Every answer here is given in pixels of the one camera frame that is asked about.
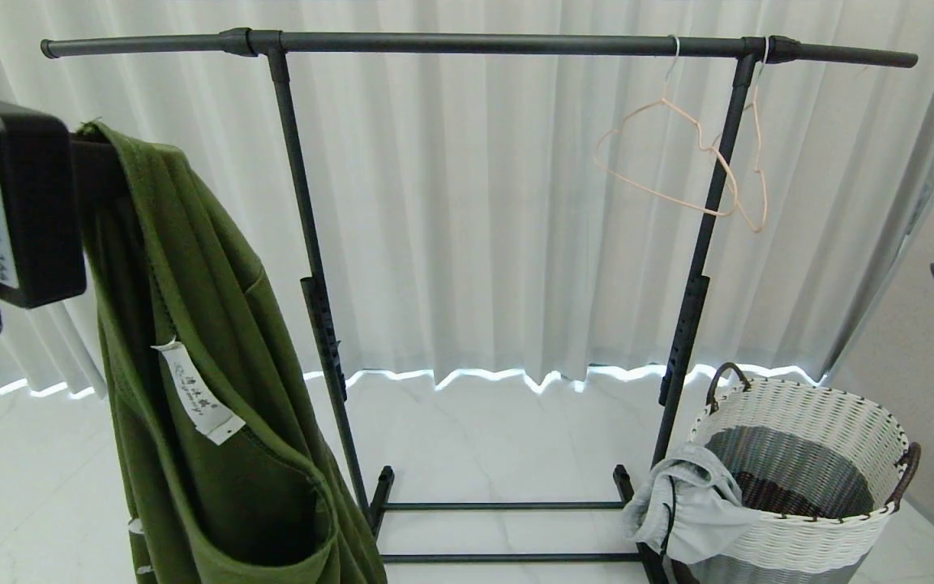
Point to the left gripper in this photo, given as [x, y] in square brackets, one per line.
[41, 211]

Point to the green long-sleeved shirt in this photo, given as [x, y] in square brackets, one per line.
[216, 324]

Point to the pink clothes hanger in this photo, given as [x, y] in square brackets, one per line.
[756, 138]
[663, 101]

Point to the pale grey shorts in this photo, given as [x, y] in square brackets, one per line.
[702, 511]

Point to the black clothes rack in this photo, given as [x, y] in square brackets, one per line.
[475, 43]

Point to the white laundry basket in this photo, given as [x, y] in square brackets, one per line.
[799, 414]

